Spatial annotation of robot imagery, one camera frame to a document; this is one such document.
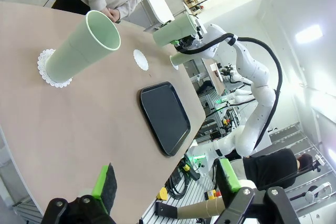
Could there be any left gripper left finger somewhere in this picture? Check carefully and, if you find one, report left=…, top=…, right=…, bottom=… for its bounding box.
left=41, top=162, right=118, bottom=224

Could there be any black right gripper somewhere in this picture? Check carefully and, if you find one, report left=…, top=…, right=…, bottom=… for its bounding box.
left=170, top=36, right=202, bottom=53

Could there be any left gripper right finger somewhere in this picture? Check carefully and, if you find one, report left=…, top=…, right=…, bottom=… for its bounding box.
left=215, top=157, right=301, bottom=224

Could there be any pale green plastic cup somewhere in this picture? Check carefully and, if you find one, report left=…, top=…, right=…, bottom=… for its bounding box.
left=44, top=9, right=122, bottom=84
left=171, top=50, right=196, bottom=67
left=152, top=12, right=198, bottom=48

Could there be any person's left hand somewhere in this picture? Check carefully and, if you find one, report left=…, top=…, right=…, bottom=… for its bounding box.
left=108, top=8, right=122, bottom=24

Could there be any yellow box red button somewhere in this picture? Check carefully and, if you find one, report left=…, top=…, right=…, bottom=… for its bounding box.
left=204, top=188, right=222, bottom=200

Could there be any brown cardboard tube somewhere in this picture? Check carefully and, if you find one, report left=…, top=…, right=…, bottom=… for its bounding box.
left=176, top=196, right=227, bottom=220

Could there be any seated person black shirt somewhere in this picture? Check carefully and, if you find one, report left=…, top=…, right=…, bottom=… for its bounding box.
left=241, top=147, right=315, bottom=191

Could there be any wooden board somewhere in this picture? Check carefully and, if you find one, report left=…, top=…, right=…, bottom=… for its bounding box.
left=209, top=62, right=227, bottom=96

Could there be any small yellow object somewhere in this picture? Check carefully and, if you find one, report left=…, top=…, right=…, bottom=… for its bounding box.
left=156, top=186, right=169, bottom=201

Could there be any black plastic serving tray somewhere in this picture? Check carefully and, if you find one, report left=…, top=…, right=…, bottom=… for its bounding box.
left=139, top=81, right=192, bottom=157

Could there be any white headset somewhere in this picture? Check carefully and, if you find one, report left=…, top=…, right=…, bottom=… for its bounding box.
left=303, top=182, right=332, bottom=205

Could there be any black cable bundle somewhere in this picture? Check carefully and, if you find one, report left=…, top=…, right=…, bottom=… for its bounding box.
left=165, top=170, right=191, bottom=199

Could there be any black metal bracket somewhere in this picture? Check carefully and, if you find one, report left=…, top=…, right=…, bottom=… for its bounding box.
left=154, top=201, right=180, bottom=217

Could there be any thick black cable conduit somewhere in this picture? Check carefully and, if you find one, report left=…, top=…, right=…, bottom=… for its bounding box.
left=175, top=33, right=284, bottom=154

